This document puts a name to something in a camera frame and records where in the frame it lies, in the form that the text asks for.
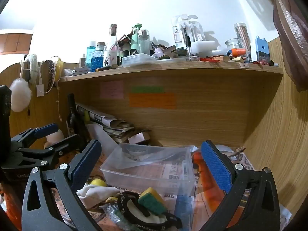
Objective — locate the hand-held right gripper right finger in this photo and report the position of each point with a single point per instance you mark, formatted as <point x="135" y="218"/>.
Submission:
<point x="216" y="166"/>

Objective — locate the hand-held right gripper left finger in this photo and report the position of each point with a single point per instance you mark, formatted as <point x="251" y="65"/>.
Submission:
<point x="87" y="158"/>

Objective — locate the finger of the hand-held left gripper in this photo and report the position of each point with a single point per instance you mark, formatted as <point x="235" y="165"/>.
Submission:
<point x="45" y="129"/>
<point x="65" y="143"/>

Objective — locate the white cloth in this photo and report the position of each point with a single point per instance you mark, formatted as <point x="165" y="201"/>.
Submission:
<point x="96" y="192"/>

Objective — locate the clear plastic container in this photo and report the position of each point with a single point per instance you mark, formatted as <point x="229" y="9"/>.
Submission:
<point x="149" y="173"/>

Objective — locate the black white fabric mask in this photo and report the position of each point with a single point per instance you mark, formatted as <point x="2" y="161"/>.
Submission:
<point x="134" y="213"/>

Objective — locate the yellow green sponge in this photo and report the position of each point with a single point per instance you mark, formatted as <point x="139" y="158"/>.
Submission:
<point x="151" y="202"/>

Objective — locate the dark glass bottle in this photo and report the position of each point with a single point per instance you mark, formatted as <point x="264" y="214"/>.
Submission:
<point x="73" y="118"/>

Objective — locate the yellow ball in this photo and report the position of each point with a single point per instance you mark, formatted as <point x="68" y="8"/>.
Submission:
<point x="98" y="182"/>

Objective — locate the orange plastic bag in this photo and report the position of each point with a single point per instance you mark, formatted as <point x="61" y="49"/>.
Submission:
<point x="209" y="192"/>

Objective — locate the white fluffy puff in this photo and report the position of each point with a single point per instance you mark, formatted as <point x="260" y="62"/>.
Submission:
<point x="20" y="95"/>

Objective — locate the stack of newspapers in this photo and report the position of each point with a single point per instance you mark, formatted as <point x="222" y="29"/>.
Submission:
<point x="108" y="124"/>

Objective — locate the blue plastic packet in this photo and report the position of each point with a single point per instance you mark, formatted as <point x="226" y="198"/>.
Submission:
<point x="183" y="207"/>

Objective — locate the brown braided headband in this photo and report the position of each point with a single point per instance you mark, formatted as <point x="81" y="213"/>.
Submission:
<point x="50" y="74"/>

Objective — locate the small cardboard box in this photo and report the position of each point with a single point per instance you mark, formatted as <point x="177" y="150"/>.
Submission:
<point x="139" y="137"/>

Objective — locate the yellow hanging pouch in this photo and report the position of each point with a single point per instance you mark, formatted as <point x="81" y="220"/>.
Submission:
<point x="59" y="68"/>

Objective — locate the clear crumpled plastic bag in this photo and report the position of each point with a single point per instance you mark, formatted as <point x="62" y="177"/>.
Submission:
<point x="112" y="215"/>

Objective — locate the white fluffy headband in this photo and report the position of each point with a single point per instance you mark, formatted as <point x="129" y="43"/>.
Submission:
<point x="32" y="66"/>

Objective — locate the pink sticky note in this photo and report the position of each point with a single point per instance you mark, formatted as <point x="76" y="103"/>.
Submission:
<point x="112" y="89"/>

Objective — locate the wooden cabinet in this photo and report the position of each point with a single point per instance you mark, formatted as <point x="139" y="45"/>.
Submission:
<point x="14" y="43"/>

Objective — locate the blue liquid bottle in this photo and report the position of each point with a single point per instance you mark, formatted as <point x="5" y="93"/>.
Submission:
<point x="97" y="61"/>

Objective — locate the orange sticky note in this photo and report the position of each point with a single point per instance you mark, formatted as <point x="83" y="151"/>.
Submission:
<point x="152" y="100"/>

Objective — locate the turquoise bottle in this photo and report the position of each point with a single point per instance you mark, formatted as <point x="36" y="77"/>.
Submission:
<point x="91" y="53"/>

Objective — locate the green sticky note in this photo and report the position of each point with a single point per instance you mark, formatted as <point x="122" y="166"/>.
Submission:
<point x="147" y="89"/>

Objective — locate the wooden shelf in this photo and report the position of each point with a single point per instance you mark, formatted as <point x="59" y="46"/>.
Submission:
<point x="168" y="68"/>

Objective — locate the glass bottle with cork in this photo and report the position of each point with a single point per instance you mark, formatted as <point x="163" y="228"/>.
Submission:
<point x="112" y="41"/>

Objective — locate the clear lidded plastic box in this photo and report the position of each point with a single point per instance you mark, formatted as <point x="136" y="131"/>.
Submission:
<point x="139" y="59"/>

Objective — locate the orange capped tube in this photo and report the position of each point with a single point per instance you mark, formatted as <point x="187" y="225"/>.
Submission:
<point x="238" y="51"/>

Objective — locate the white plastic box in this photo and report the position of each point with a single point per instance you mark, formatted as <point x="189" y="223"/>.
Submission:
<point x="203" y="46"/>

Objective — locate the short glass jar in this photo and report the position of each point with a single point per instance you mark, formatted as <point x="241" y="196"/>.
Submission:
<point x="233" y="44"/>

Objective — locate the green pump bottle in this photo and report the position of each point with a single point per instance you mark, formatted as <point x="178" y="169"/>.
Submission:
<point x="135" y="39"/>

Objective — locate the blue plastic box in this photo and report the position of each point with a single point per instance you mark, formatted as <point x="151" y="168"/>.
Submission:
<point x="262" y="48"/>

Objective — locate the purple spray bottle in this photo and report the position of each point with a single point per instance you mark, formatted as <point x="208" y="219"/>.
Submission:
<point x="157" y="51"/>

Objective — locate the clear bottle silver cap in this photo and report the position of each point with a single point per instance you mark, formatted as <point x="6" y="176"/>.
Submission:
<point x="144" y="42"/>

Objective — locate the clear jar of sticks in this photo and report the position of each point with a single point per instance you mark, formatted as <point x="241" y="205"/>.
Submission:
<point x="243" y="38"/>

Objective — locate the clear plastic blister pack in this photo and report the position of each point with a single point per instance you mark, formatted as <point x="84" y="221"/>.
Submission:
<point x="190" y="31"/>

